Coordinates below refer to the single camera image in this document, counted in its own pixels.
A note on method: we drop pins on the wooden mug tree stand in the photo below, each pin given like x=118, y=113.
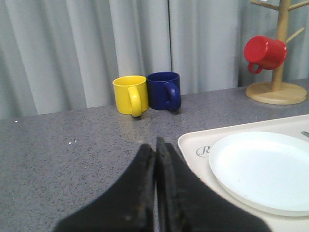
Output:
x=278, y=92

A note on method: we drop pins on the steel fork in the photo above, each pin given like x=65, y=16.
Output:
x=305, y=133

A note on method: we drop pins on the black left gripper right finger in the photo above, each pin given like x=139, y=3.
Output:
x=186, y=204

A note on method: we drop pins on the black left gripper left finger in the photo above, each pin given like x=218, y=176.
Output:
x=127, y=206

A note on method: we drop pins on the grey curtain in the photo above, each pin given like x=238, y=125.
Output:
x=58, y=55

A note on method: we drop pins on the white round plate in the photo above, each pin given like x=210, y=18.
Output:
x=264, y=170

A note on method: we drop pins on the dark blue mug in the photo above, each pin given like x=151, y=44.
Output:
x=164, y=91

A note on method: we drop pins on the red mug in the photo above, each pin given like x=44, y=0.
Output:
x=263, y=53

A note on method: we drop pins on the yellow mug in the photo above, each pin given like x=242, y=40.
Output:
x=131, y=95

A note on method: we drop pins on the beige rabbit serving tray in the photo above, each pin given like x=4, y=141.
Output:
x=196, y=147

